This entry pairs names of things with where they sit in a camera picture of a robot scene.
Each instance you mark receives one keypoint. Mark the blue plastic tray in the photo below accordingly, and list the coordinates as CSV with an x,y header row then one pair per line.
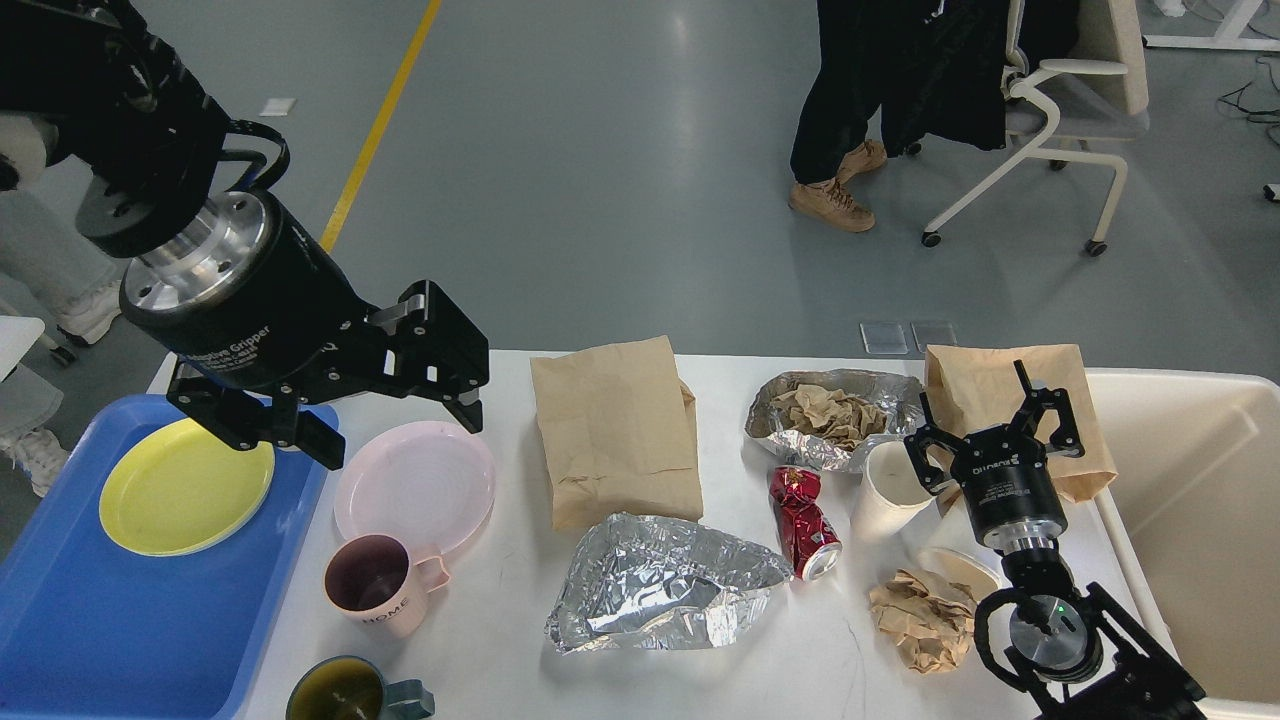
x,y
92,631

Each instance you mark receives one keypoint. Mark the dark green home mug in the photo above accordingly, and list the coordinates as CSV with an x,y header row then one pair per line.
x,y
348,687

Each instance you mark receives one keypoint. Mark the pink home mug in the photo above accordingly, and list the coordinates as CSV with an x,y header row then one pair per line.
x,y
378,584

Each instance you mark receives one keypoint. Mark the crushed red soda can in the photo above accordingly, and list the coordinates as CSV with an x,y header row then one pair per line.
x,y
807,539

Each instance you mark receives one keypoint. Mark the white desk leg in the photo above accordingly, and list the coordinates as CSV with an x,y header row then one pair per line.
x,y
1233,27

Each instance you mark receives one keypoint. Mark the crumpled brown paper ball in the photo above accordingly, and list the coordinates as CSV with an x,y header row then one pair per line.
x,y
930,619

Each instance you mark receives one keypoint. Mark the beige plastic bin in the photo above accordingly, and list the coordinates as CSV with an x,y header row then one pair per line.
x,y
1193,518

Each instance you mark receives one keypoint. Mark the large brown paper bag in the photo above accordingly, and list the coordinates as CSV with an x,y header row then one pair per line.
x,y
619,432

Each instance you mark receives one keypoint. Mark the foil tray with paper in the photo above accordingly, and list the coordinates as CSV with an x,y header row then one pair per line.
x,y
897,395

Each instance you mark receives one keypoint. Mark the person in grey trousers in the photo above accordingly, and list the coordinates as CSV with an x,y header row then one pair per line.
x,y
72,279

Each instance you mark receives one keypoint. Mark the white office chair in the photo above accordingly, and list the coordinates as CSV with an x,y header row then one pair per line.
x,y
1054,109

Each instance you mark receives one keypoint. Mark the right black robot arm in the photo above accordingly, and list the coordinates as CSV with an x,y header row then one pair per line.
x,y
1077,652

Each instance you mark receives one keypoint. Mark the yellow plate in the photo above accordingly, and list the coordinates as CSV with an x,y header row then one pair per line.
x,y
181,490

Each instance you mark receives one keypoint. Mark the person in black clothes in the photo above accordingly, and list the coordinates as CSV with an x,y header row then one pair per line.
x,y
892,72

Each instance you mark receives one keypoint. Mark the flattened white paper cup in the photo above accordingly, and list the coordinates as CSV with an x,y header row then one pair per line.
x,y
961,569

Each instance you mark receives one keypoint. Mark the white chair at left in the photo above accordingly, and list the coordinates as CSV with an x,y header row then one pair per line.
x,y
27,402

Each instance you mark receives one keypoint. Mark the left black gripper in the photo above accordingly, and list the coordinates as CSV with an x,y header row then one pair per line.
x,y
249,299

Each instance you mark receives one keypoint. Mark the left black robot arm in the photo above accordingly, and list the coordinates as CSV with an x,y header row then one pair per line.
x,y
123,102

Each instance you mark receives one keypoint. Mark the crumpled foil sheet front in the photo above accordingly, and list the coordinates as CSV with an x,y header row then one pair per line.
x,y
647,582

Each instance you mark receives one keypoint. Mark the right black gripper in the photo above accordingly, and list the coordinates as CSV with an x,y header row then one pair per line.
x,y
1005,490

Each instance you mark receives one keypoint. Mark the brown paper bag right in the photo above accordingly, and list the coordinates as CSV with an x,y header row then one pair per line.
x,y
974,388

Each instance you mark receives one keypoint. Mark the pink plate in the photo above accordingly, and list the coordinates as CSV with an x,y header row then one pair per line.
x,y
430,484

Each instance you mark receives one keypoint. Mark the crumpled brown paper in foil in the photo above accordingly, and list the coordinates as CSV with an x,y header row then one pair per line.
x,y
843,420

